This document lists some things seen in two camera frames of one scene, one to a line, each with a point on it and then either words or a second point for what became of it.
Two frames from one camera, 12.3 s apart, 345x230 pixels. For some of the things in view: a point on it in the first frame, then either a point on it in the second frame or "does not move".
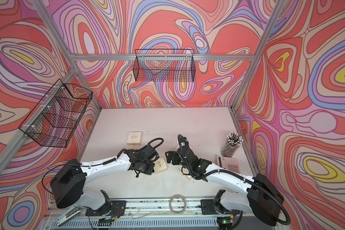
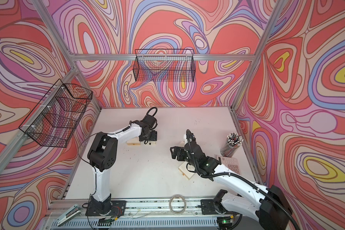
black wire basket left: [56, 118] does not move
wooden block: [134, 138] does not move
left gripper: [151, 171] → [154, 138]
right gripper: [175, 155] → [181, 150]
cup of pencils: [234, 141] does not move
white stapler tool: [68, 215] does not move
